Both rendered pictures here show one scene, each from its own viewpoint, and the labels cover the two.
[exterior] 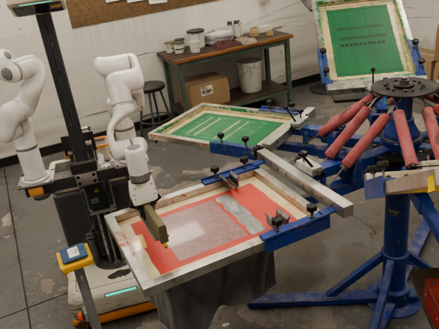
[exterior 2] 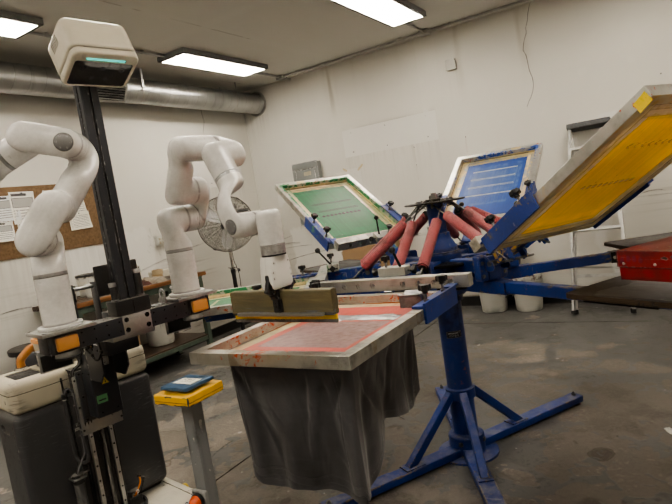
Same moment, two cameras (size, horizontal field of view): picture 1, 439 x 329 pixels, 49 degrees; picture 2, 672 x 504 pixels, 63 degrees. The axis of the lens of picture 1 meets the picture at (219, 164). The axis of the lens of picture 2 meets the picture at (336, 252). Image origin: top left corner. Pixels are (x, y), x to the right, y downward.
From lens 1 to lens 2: 1.30 m
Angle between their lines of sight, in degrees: 39
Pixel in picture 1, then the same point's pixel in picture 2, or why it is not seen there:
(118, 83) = (224, 149)
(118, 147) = (243, 216)
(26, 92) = (77, 177)
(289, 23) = not seen: hidden behind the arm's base
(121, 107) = (235, 174)
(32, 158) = (65, 287)
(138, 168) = (279, 232)
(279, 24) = not seen: hidden behind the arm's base
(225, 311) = not seen: outside the picture
